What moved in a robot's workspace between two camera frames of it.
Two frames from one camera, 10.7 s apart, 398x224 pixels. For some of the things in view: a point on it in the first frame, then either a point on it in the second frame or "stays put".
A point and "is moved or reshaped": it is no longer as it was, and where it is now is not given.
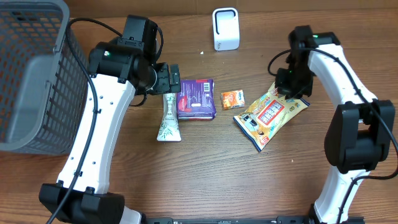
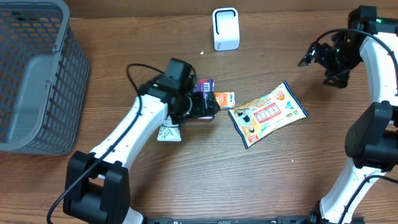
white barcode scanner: [226, 28] stays put
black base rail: [280, 219] stays put
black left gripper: [165, 85] → [214, 107]
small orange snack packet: [233, 99] is moved or reshaped
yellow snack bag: [257, 124] is moved or reshaped
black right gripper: [296, 92] → [341, 74]
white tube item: [169, 129] stays put
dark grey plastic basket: [43, 79] stays put
